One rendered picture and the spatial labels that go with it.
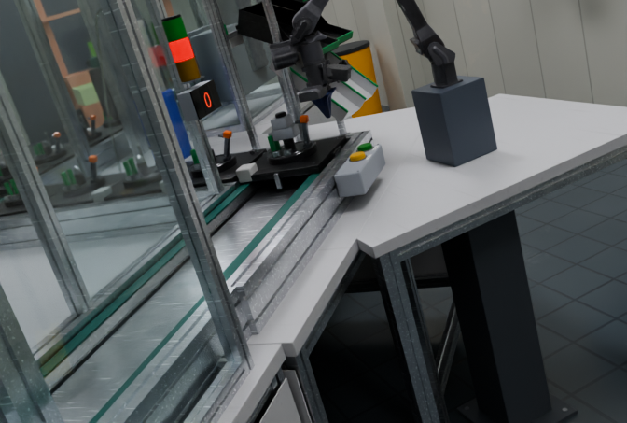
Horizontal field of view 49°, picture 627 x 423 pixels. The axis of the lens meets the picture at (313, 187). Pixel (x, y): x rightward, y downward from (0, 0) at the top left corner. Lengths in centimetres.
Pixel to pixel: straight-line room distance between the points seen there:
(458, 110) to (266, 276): 75
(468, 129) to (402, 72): 388
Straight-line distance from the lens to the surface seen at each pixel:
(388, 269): 155
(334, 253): 150
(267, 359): 120
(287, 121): 187
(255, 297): 128
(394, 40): 566
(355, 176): 166
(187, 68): 173
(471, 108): 185
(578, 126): 199
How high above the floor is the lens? 146
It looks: 18 degrees down
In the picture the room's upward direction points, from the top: 16 degrees counter-clockwise
